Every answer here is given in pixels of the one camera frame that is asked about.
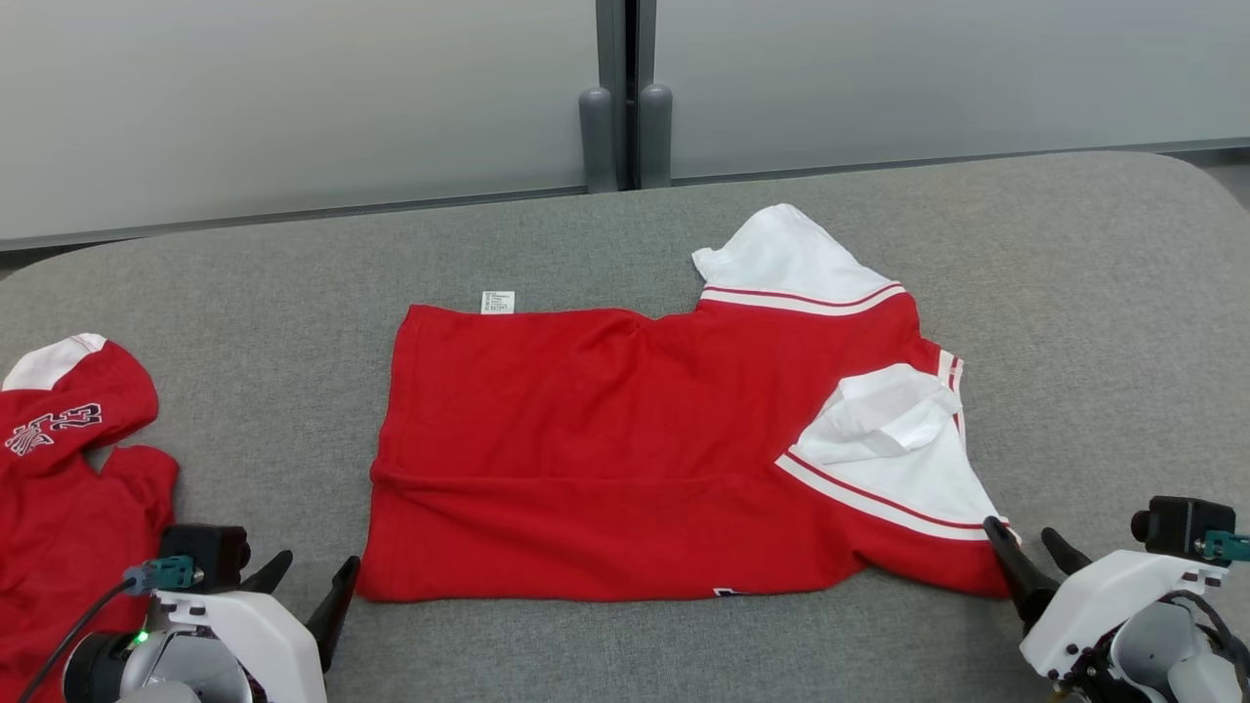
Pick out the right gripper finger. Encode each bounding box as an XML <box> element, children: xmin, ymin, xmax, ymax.
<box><xmin>982</xmin><ymin>515</ymin><xmax>1063</xmax><ymax>628</ymax></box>
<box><xmin>1040</xmin><ymin>526</ymin><xmax>1095</xmax><ymax>579</ymax></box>

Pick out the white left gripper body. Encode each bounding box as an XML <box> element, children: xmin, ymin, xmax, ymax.
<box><xmin>154</xmin><ymin>589</ymin><xmax>329</xmax><ymax>703</ymax></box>

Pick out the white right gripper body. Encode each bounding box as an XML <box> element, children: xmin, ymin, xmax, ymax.
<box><xmin>1019</xmin><ymin>549</ymin><xmax>1231</xmax><ymax>684</ymax></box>

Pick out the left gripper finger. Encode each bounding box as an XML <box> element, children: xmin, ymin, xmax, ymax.
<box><xmin>305</xmin><ymin>556</ymin><xmax>362</xmax><ymax>674</ymax></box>
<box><xmin>238</xmin><ymin>550</ymin><xmax>295</xmax><ymax>597</ymax></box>

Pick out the red shirt with logo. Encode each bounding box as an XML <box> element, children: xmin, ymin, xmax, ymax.
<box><xmin>0</xmin><ymin>334</ymin><xmax>180</xmax><ymax>703</ymax></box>

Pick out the red white-sleeved t-shirt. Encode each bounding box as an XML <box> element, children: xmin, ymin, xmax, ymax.
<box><xmin>356</xmin><ymin>203</ymin><xmax>1021</xmax><ymax>601</ymax></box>

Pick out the frosted white partition panel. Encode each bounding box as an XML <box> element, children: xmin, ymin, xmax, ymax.
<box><xmin>0</xmin><ymin>0</ymin><xmax>602</xmax><ymax>250</ymax></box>
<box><xmin>656</xmin><ymin>0</ymin><xmax>1250</xmax><ymax>182</ymax></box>

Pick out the teal left camera connector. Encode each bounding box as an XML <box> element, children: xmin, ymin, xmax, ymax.
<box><xmin>123</xmin><ymin>556</ymin><xmax>196</xmax><ymax>597</ymax></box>

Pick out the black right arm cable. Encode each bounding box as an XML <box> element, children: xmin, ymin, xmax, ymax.
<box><xmin>1162</xmin><ymin>589</ymin><xmax>1250</xmax><ymax>684</ymax></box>

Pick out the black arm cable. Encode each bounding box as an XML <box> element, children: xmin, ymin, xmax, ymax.
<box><xmin>18</xmin><ymin>578</ymin><xmax>138</xmax><ymax>703</ymax></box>
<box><xmin>1162</xmin><ymin>589</ymin><xmax>1250</xmax><ymax>684</ymax></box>

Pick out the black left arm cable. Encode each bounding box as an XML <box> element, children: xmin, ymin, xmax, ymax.
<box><xmin>18</xmin><ymin>578</ymin><xmax>138</xmax><ymax>703</ymax></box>

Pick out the grey partition post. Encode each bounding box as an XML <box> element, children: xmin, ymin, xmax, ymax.
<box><xmin>578</xmin><ymin>0</ymin><xmax>675</xmax><ymax>193</ymax></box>

